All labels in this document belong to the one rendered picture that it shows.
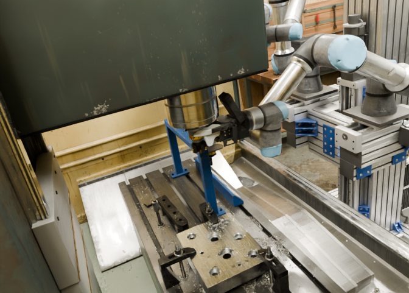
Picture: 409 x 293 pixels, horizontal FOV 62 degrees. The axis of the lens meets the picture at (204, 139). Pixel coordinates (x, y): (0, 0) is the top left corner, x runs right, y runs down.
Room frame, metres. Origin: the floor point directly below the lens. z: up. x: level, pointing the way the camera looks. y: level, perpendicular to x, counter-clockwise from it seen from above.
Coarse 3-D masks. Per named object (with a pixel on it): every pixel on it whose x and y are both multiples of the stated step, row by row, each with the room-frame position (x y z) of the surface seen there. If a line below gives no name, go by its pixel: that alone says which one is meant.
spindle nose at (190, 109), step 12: (180, 96) 0.89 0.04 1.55; (192, 96) 0.89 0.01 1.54; (204, 96) 0.90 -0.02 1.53; (216, 96) 0.95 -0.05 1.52; (168, 108) 0.92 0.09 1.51; (180, 108) 0.90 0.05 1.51; (192, 108) 0.89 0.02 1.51; (204, 108) 0.90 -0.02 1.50; (216, 108) 0.93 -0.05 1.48; (168, 120) 0.94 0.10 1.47; (180, 120) 0.90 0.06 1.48; (192, 120) 0.89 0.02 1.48; (204, 120) 0.90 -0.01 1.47
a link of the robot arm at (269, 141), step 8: (280, 128) 1.06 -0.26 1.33; (256, 136) 1.11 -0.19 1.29; (264, 136) 1.06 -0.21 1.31; (272, 136) 1.05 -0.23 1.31; (280, 136) 1.06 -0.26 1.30; (264, 144) 1.06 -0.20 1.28; (272, 144) 1.05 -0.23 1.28; (280, 144) 1.06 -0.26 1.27; (264, 152) 1.06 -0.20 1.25; (272, 152) 1.05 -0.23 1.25; (280, 152) 1.06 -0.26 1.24
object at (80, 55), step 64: (0, 0) 0.72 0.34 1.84; (64, 0) 0.76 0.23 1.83; (128, 0) 0.80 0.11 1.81; (192, 0) 0.85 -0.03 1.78; (256, 0) 0.91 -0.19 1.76; (0, 64) 0.71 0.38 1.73; (64, 64) 0.75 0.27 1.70; (128, 64) 0.79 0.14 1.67; (192, 64) 0.85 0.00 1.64; (256, 64) 0.91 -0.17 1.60
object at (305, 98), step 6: (294, 90) 1.94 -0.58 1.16; (324, 90) 1.85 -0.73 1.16; (330, 90) 1.83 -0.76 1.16; (336, 90) 1.84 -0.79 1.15; (294, 96) 1.87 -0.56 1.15; (300, 96) 1.82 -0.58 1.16; (306, 96) 1.80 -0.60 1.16; (312, 96) 1.79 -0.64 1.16; (318, 96) 1.80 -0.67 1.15; (324, 96) 1.87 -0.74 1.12; (288, 102) 1.91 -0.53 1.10; (300, 102) 1.84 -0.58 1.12; (306, 102) 1.83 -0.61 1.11; (312, 102) 1.84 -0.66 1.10
